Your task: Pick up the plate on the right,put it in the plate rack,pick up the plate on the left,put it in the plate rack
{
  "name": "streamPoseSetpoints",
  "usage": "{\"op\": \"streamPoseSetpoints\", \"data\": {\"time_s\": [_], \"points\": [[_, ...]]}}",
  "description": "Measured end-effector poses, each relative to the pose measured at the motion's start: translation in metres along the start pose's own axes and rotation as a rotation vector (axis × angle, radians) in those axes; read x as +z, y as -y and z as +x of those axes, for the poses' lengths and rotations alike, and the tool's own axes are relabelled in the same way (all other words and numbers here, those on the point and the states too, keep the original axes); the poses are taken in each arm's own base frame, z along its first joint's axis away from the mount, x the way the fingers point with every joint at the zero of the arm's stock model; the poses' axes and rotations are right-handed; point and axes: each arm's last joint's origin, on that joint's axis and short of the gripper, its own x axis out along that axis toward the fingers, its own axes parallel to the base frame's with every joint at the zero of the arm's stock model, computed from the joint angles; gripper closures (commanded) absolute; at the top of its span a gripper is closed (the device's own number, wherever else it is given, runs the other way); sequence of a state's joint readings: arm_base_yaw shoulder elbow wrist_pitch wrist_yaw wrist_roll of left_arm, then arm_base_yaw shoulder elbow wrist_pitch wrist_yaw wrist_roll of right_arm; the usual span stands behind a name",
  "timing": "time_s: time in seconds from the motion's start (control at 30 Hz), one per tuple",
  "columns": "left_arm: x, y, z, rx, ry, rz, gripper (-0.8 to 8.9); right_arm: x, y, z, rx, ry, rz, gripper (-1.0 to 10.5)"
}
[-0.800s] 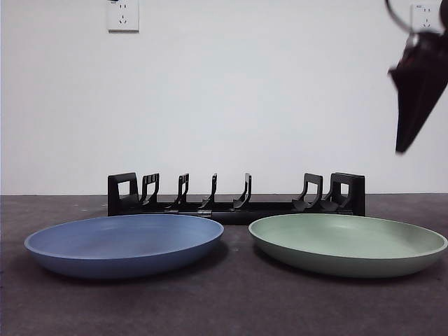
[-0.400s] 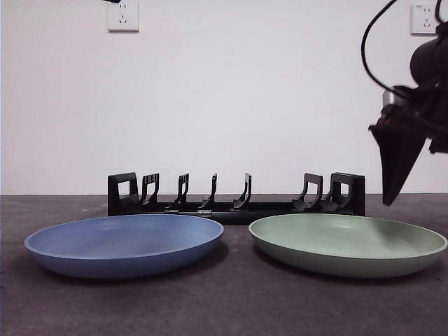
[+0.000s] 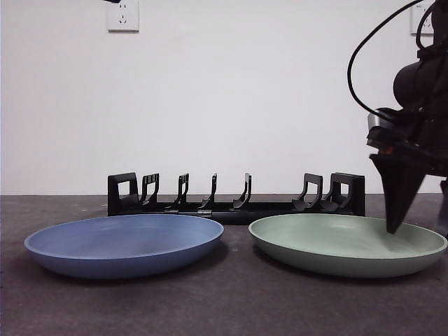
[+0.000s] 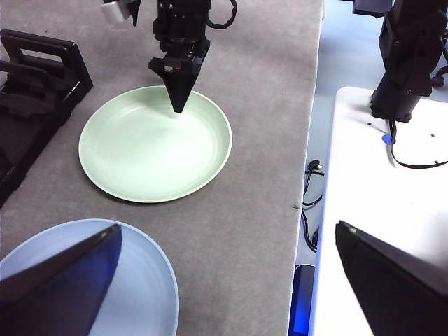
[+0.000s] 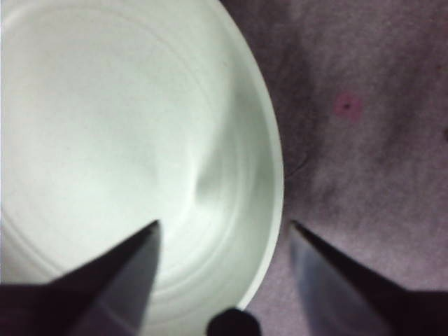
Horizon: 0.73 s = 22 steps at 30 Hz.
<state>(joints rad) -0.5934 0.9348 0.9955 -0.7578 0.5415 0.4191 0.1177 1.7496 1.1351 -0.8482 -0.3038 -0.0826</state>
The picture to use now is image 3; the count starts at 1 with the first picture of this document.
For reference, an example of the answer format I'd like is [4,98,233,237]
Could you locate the white wall socket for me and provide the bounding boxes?
[107,0,140,34]
[409,3,435,36]

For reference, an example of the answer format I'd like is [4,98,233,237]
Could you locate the blue plate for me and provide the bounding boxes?
[24,214,225,280]

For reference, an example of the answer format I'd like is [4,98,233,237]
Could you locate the green plate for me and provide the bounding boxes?
[248,213,448,279]

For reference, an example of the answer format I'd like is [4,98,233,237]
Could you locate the black plate rack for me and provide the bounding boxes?
[107,171,366,226]

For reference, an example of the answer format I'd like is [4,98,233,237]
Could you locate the pale grey camera box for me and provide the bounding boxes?
[366,111,385,130]

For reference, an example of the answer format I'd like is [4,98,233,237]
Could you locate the black cable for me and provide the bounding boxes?
[346,0,426,118]
[415,0,435,50]

